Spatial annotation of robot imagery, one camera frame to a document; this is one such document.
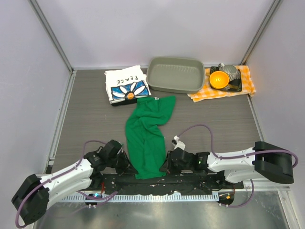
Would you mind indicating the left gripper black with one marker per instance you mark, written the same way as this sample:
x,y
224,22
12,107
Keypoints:
x,y
127,167

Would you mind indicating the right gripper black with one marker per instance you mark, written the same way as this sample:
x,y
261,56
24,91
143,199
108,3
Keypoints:
x,y
167,166

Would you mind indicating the green t shirt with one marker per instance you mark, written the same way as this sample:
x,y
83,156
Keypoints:
x,y
145,141

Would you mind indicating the grey plastic tray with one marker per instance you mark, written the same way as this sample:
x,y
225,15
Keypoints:
x,y
176,75

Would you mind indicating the orange bowl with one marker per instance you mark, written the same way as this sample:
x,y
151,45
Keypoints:
x,y
219,79

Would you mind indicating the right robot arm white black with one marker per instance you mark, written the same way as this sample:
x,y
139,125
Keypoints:
x,y
262,160

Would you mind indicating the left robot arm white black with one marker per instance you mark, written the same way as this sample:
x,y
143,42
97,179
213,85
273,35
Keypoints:
x,y
37,194

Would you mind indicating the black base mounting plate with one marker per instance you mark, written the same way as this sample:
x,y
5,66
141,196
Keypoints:
x,y
187,183

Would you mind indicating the black folded t shirt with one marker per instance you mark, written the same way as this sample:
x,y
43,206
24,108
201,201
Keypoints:
x,y
127,102

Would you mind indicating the white folded daisy t shirt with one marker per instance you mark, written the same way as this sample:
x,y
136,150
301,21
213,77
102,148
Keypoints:
x,y
126,85

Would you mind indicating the orange checkered cloth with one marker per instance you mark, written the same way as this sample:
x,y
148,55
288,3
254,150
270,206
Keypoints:
x,y
207,92

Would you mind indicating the grey striped mug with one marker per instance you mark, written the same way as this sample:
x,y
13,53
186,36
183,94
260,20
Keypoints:
x,y
230,70

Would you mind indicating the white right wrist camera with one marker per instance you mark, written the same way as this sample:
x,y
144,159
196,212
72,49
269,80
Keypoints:
x,y
177,143

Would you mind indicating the slotted cable duct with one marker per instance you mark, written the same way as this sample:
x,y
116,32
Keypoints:
x,y
175,197

